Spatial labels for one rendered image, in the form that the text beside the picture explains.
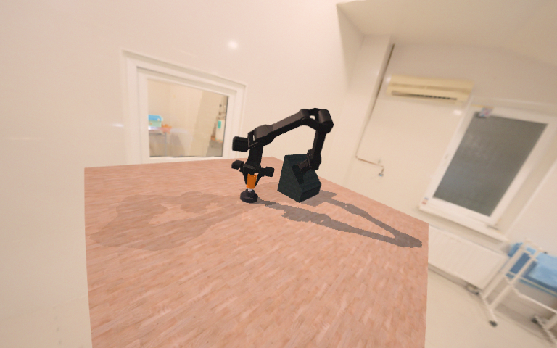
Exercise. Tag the orange knob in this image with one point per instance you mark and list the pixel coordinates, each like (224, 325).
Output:
(251, 179)

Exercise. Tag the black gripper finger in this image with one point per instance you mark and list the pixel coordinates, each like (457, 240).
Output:
(258, 178)
(245, 176)

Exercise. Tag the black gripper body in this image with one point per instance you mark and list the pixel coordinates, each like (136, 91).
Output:
(268, 171)

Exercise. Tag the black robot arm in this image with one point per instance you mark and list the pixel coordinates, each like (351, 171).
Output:
(265, 134)

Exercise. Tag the dark grey round pedestal with silver shaft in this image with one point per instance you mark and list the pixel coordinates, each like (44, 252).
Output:
(248, 196)

